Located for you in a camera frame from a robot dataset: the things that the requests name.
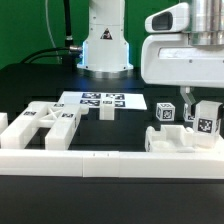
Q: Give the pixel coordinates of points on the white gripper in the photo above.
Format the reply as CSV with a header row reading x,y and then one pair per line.
x,y
185,47

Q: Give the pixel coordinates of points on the white chair seat part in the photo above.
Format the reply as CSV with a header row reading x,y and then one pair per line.
x,y
174,139

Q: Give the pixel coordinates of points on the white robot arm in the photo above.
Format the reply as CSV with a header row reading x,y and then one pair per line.
x,y
105,51

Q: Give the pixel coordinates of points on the white chair back part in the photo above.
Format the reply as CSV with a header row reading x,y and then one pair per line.
x,y
62,120

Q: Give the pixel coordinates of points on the white marker sheet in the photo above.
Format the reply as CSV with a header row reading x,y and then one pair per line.
x,y
94,99

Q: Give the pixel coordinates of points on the white block at left edge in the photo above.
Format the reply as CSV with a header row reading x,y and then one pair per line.
x,y
3,122

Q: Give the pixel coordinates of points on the white U-shaped fence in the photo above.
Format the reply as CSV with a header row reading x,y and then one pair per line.
x,y
114,164

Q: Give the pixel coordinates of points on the black vertical cable post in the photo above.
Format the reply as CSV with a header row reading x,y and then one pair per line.
x,y
68,32

